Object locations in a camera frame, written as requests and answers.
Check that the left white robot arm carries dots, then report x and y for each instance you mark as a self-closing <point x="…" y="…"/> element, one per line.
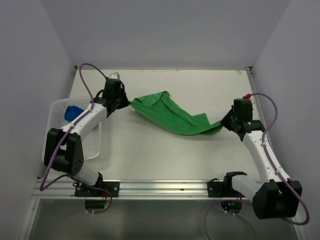
<point x="64" y="147"/>

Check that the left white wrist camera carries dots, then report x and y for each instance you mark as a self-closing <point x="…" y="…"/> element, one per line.
<point x="114" y="75"/>

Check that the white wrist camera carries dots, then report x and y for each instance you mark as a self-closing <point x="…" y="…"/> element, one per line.
<point x="114" y="75"/>
<point x="250" y="97"/>

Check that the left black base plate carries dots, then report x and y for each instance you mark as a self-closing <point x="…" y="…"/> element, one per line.
<point x="101" y="189"/>

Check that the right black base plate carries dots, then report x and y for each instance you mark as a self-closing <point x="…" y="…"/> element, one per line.
<point x="217" y="189"/>

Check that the green towel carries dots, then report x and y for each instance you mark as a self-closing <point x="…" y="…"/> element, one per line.
<point x="160" y="109"/>

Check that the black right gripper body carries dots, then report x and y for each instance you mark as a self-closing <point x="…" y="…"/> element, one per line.
<point x="235" y="118"/>

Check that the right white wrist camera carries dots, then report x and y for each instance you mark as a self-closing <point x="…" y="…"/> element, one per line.
<point x="250" y="97"/>

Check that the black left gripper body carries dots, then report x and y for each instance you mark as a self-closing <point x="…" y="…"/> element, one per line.
<point x="121" y="98"/>

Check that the white perforated plastic basket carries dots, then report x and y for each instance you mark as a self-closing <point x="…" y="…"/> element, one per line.
<point x="92" y="144"/>

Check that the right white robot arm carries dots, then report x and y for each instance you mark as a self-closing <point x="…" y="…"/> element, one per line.
<point x="276" y="196"/>

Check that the blue towel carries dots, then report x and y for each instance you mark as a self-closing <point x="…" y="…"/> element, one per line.
<point x="72" y="112"/>

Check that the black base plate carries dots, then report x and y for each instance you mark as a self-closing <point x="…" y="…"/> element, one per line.
<point x="217" y="189"/>
<point x="101" y="189"/>

